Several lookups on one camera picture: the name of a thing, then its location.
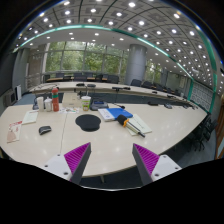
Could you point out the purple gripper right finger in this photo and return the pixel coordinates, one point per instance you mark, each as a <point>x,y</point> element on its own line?
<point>151,166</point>

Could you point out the red white leaflet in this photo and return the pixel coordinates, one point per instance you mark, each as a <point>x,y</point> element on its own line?
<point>14,132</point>

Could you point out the grey desk telephone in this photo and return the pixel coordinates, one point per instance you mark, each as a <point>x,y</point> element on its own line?
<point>98,105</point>

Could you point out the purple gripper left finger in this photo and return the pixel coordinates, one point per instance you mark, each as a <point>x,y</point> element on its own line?
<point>70,166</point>

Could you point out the green labelled paper cup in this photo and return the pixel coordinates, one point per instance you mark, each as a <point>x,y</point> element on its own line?
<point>86,102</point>

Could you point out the beige box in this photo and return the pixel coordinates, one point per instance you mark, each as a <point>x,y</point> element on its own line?
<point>71,100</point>

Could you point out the black computer mouse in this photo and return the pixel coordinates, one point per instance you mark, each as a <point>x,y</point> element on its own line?
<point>44,130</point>

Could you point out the grey concrete column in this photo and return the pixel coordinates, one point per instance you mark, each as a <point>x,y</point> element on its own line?
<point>136,63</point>

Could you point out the black mouse pad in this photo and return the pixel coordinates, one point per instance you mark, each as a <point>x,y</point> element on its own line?
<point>88,122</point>

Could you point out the white booklet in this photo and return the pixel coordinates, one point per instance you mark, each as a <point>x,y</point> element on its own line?
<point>30,117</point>

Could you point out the white cup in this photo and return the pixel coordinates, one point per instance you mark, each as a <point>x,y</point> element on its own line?
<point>40,103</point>

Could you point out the red water bottle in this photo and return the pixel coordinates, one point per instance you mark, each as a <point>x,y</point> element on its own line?
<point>55,99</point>

